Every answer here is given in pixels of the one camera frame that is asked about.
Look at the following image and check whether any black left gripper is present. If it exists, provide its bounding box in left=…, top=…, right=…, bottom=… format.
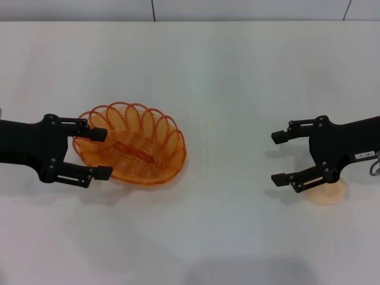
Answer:
left=0, top=113, right=114, bottom=189

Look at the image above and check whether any grey right gripper cable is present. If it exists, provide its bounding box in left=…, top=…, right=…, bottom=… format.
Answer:
left=368, top=150, right=380, bottom=176

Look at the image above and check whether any peach coloured toy bun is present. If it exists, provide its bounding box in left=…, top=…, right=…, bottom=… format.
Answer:
left=305, top=179, right=347, bottom=206

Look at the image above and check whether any orange woven plastic basket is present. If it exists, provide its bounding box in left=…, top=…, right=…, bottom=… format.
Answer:
left=72, top=101, right=187, bottom=185

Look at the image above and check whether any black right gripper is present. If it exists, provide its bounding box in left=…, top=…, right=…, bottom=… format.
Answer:
left=271, top=115, right=380, bottom=194

